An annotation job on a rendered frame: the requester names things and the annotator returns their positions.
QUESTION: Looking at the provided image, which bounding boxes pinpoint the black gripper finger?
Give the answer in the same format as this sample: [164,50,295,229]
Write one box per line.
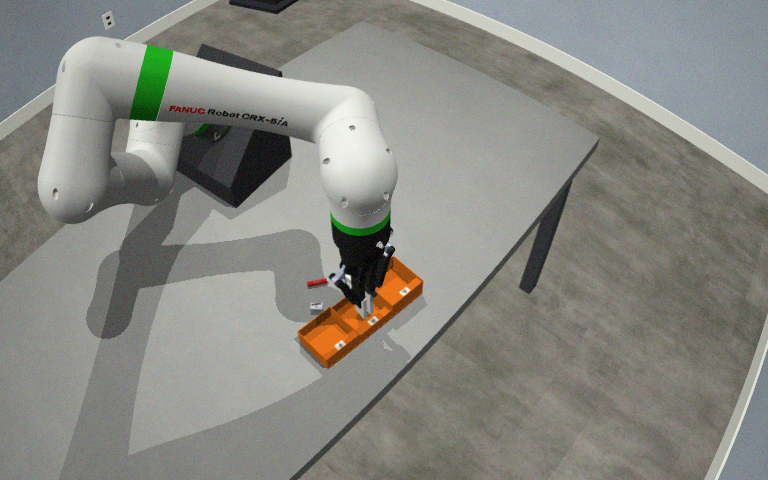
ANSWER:
[329,265,367,319]
[364,242,395,315]

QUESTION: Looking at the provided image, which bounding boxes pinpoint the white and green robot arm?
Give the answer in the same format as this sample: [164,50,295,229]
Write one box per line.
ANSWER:
[38,36,398,257]

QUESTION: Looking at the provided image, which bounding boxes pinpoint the red battery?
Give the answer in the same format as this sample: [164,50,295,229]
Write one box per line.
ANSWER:
[307,278,329,287]

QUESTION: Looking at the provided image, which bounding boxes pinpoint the orange rack of three bins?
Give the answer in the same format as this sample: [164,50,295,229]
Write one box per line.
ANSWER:
[299,256,423,369]

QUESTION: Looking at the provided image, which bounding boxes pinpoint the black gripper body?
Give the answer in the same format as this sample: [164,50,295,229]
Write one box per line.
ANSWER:
[339,247,385,277]

